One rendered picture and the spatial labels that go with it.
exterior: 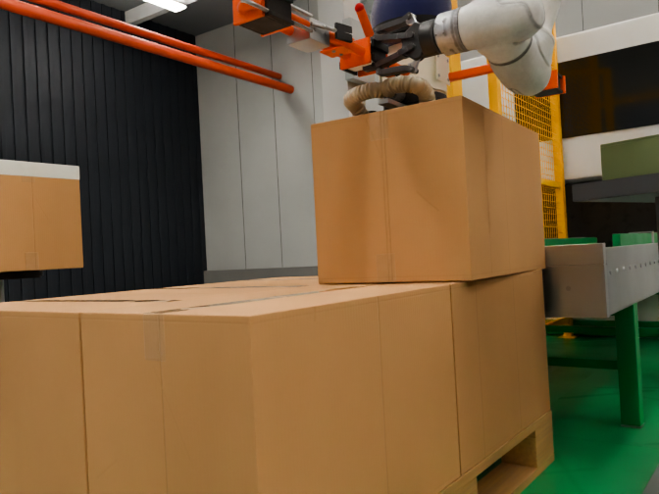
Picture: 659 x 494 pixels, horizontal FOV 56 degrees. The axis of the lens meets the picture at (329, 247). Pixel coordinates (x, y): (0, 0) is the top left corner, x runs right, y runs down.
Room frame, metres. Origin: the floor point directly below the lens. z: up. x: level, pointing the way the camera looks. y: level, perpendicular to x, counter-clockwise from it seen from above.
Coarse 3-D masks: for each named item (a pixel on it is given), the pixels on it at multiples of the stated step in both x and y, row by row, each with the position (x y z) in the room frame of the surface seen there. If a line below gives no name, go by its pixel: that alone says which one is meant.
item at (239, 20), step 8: (232, 0) 1.16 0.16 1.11; (264, 0) 1.12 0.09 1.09; (232, 8) 1.16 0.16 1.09; (240, 16) 1.15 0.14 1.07; (248, 16) 1.14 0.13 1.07; (256, 16) 1.13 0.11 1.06; (264, 16) 1.12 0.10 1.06; (240, 24) 1.16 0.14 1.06; (248, 24) 1.16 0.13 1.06; (256, 24) 1.16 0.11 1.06; (264, 24) 1.16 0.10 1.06; (272, 24) 1.16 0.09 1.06; (280, 24) 1.16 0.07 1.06; (264, 32) 1.20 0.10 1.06; (272, 32) 1.21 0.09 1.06
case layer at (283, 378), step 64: (0, 320) 1.21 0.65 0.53; (64, 320) 1.08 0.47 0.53; (128, 320) 0.97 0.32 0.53; (192, 320) 0.88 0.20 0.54; (256, 320) 0.82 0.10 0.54; (320, 320) 0.93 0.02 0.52; (384, 320) 1.08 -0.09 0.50; (448, 320) 1.28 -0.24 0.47; (512, 320) 1.56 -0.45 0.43; (0, 384) 1.22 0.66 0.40; (64, 384) 1.08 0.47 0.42; (128, 384) 0.97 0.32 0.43; (192, 384) 0.88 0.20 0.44; (256, 384) 0.82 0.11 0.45; (320, 384) 0.92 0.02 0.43; (384, 384) 1.07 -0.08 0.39; (448, 384) 1.26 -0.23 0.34; (512, 384) 1.54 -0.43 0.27; (0, 448) 1.23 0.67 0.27; (64, 448) 1.09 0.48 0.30; (128, 448) 0.98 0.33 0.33; (192, 448) 0.89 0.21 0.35; (256, 448) 0.81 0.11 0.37; (320, 448) 0.92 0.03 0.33; (384, 448) 1.06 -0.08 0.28; (448, 448) 1.25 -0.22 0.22
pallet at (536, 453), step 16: (544, 416) 1.72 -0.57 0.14; (528, 432) 1.61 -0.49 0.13; (544, 432) 1.71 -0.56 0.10; (512, 448) 1.69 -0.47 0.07; (528, 448) 1.67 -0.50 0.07; (544, 448) 1.71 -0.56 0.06; (480, 464) 1.36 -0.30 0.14; (512, 464) 1.70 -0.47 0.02; (528, 464) 1.67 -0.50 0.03; (544, 464) 1.70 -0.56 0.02; (464, 480) 1.30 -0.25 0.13; (480, 480) 1.59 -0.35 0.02; (496, 480) 1.58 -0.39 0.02; (512, 480) 1.58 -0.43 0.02; (528, 480) 1.59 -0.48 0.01
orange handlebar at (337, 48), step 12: (252, 0) 1.12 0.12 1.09; (240, 12) 1.14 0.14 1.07; (324, 48) 1.35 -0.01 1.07; (336, 48) 1.34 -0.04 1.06; (348, 48) 1.35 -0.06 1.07; (360, 48) 1.39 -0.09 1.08; (456, 72) 1.62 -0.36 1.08; (468, 72) 1.60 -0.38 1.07; (480, 72) 1.58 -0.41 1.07; (492, 72) 1.57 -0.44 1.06
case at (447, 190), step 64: (320, 128) 1.53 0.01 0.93; (384, 128) 1.43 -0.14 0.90; (448, 128) 1.34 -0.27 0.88; (512, 128) 1.61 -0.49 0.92; (320, 192) 1.53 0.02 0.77; (384, 192) 1.43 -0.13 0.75; (448, 192) 1.35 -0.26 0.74; (512, 192) 1.58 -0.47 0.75; (320, 256) 1.54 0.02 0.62; (384, 256) 1.44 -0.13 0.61; (448, 256) 1.35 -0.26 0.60; (512, 256) 1.56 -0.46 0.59
